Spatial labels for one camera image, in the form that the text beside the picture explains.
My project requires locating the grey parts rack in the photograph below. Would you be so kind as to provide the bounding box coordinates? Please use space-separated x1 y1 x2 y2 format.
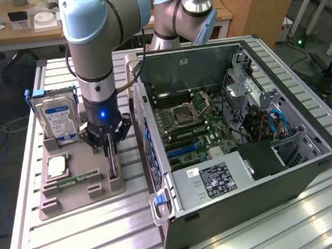
32 100 127 222

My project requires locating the grey power supply unit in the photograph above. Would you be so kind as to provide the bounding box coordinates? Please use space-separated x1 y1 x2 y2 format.
169 150 258 212

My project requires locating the small white box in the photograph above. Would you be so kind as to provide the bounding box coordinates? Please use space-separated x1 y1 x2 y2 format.
54 11 64 28

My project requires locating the white table frame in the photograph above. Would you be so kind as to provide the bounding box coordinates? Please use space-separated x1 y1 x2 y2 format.
286 0 332 60

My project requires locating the green motherboard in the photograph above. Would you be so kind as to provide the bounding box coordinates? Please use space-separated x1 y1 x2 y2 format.
151 85 241 172

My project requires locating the silver socket cover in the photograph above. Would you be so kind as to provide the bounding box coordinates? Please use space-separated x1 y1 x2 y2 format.
190 89 209 108

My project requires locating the green RAM stick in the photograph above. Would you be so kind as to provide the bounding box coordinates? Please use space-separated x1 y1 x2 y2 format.
56 172 99 190

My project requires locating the white box black lid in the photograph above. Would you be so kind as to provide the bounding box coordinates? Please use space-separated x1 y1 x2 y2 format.
6 10 33 31

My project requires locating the wooden desk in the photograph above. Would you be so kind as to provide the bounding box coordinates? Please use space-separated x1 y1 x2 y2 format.
0 0 235 54

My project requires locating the blue disk carrier bracket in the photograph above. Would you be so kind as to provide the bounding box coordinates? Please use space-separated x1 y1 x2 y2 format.
24 83 82 134

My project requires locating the green graphics card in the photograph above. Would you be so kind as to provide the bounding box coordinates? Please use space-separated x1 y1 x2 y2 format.
103 132 121 181

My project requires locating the hard disk blue label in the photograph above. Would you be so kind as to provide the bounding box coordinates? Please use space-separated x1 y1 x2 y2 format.
30 91 82 149

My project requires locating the metal disk bay cage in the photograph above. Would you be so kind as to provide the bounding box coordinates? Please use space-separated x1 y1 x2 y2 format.
219 50 268 122

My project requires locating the white box with round bowl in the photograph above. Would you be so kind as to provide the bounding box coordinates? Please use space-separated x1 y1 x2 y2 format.
33 11 60 34

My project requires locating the CPU socket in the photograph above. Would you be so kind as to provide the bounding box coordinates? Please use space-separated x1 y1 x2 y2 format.
169 104 196 125

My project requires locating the silver CPU chip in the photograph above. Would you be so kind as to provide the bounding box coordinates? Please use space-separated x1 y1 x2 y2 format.
46 156 69 177

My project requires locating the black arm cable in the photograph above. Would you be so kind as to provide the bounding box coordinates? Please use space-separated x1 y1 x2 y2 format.
130 26 149 83

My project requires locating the black expansion slot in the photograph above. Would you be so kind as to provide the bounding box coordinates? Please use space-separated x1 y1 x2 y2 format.
164 138 193 150

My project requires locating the blue SATA wire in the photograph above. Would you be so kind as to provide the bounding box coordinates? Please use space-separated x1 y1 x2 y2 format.
267 109 291 139

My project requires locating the black open PC case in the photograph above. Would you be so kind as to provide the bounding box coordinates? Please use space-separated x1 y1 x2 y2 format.
123 34 332 249

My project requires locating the blue expansion slot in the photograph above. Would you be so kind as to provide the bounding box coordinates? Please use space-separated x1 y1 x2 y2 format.
166 143 200 157

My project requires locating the silver chipset heatsink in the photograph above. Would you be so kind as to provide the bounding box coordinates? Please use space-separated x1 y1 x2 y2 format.
209 145 228 158

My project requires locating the wooden cabinet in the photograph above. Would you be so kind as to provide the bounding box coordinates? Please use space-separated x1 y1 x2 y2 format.
217 0 304 52

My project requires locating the black plastic shroud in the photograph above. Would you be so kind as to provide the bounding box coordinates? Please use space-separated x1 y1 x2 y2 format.
236 139 290 182

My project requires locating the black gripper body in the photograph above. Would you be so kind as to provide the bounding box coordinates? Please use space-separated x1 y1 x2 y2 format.
82 92 123 136

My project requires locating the installed RAM stick with label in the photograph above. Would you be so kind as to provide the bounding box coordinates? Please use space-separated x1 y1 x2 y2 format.
165 121 210 141

